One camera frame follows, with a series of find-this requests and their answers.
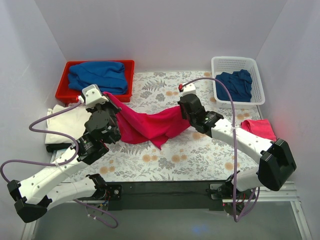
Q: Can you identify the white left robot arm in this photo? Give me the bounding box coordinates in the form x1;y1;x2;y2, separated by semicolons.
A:
7;96;121;223

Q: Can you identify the navy blue t shirt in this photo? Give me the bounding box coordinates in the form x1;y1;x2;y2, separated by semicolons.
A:
215;69;253;102

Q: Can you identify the floral patterned table mat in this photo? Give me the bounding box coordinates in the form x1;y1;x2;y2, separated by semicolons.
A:
68;71;256;182

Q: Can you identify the white plastic laundry basket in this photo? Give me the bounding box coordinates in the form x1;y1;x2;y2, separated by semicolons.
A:
211;56;265;109

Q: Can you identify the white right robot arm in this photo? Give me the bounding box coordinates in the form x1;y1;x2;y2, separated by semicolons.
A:
178;93;297;199

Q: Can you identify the crimson red t shirt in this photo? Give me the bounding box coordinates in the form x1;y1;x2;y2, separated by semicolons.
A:
104;92;191;149

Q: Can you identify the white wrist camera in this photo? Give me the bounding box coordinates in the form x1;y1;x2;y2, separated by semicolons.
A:
77;84;109;108
178;83;196;96

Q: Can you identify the folded pink t shirt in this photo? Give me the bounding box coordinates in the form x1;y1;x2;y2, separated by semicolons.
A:
240;119;277;142

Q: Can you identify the folded white t shirt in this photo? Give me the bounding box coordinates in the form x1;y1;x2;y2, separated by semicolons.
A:
45;104;91;145

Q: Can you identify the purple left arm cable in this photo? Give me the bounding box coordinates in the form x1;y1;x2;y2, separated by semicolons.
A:
0;101;119;229

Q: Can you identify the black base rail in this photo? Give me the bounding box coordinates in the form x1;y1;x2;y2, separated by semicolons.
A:
106;180;233;211

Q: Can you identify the folded black t shirt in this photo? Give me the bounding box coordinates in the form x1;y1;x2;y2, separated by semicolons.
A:
46;143;74;153

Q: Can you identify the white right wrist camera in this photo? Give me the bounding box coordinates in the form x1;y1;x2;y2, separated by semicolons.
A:
178;83;196;96

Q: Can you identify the red plastic tray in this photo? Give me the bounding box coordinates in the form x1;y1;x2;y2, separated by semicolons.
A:
55;59;135;105

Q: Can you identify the folded royal blue t shirt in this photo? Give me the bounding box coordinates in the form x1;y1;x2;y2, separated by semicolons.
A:
67;61;128;95

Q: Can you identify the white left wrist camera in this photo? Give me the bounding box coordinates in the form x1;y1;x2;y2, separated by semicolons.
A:
77;84;109;108

